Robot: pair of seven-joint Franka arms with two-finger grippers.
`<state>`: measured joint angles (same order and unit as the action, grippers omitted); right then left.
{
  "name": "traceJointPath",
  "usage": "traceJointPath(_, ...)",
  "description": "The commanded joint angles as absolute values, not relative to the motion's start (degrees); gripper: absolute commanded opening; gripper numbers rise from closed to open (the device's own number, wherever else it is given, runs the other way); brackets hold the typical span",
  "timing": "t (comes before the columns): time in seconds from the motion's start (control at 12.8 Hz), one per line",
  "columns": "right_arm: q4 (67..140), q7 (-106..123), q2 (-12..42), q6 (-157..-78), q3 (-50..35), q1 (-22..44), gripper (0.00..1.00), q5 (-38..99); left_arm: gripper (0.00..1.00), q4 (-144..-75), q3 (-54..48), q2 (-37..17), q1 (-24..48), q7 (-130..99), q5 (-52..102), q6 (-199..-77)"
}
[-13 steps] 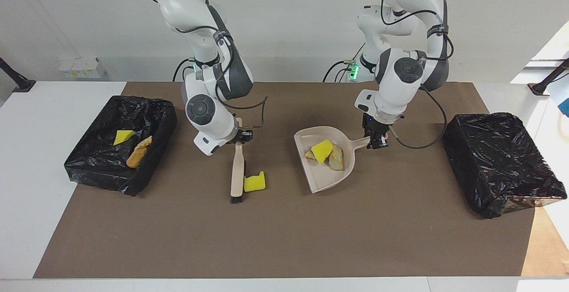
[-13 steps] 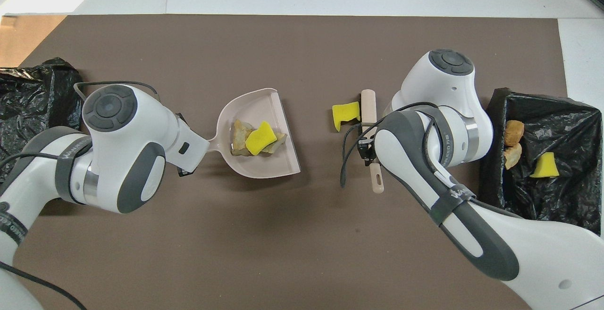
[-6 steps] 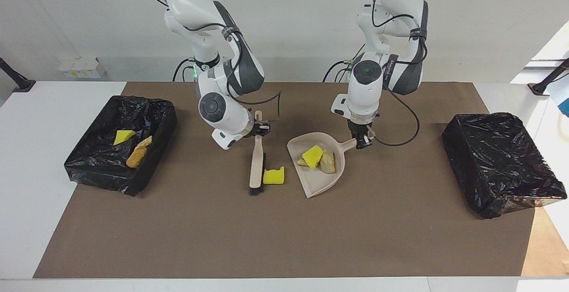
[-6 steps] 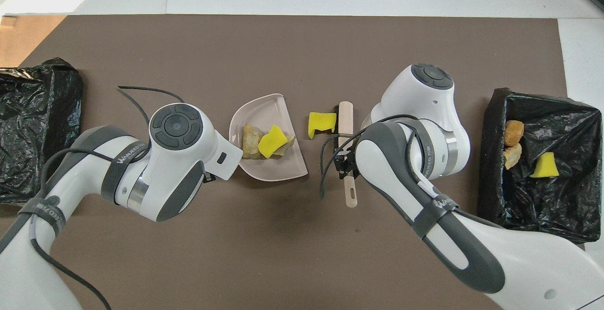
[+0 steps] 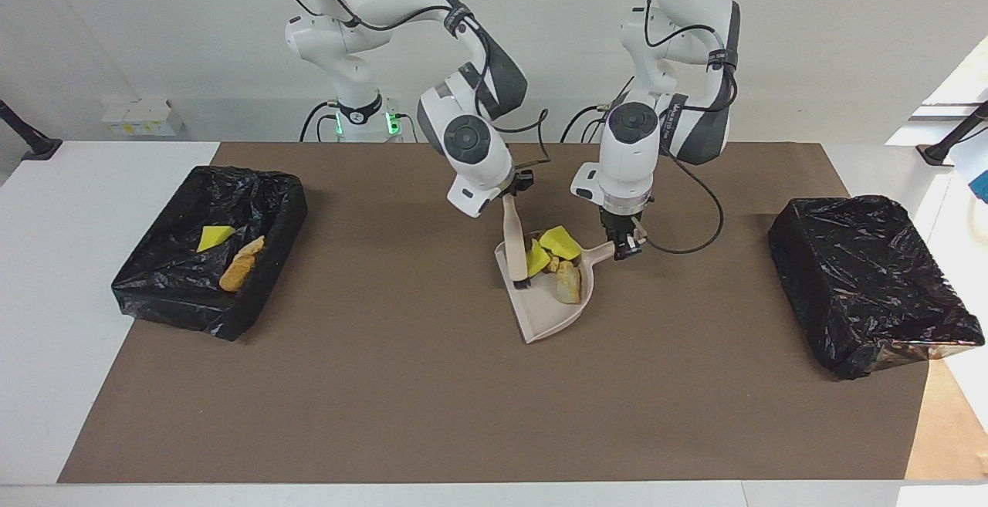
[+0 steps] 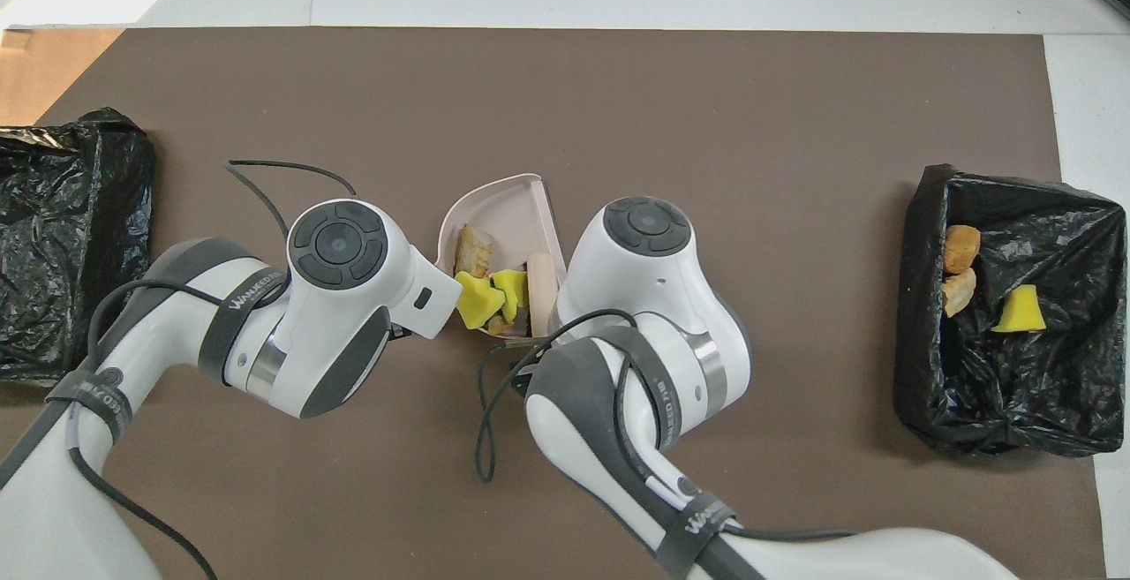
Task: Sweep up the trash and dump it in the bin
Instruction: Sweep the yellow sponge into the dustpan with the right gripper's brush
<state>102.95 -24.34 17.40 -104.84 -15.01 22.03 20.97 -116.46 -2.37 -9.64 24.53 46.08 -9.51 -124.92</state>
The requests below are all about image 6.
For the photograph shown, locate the beige plastic dustpan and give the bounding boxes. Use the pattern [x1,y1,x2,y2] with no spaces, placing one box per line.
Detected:
[435,173,568,338]

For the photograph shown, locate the beige hand brush black bristles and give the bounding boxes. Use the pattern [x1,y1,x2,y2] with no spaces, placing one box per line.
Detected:
[527,253,561,338]

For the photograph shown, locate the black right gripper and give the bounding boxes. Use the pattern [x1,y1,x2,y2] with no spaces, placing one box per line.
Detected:
[503,333,557,369]

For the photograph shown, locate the large yellow sponge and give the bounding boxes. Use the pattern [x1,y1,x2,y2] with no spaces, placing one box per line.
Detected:
[454,271,507,331]

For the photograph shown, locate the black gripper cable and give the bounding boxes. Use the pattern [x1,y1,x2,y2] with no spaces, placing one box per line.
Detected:
[66,159,358,580]
[475,308,862,546]

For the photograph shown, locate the striped croissant piece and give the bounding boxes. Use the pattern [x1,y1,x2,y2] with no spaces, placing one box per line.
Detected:
[942,267,977,319]
[455,224,494,279]

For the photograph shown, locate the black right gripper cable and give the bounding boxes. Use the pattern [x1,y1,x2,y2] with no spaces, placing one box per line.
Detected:
[475,308,862,546]

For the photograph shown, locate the brown table mat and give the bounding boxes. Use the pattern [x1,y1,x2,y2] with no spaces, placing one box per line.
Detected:
[0,26,1109,580]

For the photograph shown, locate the small yellow sponge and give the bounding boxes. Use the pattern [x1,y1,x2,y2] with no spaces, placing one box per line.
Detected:
[991,284,1047,334]

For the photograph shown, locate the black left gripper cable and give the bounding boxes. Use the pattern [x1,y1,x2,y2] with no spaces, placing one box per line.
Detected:
[66,159,358,580]

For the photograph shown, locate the brown bread roll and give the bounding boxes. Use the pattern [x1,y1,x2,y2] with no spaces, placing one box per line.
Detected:
[943,224,982,275]

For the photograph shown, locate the black bag lined bin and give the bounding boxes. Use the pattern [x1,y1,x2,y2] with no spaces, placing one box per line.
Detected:
[893,163,1127,458]
[0,107,156,384]

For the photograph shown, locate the green and yellow sponge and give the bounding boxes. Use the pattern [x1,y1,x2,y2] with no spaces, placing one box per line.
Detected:
[490,268,531,325]

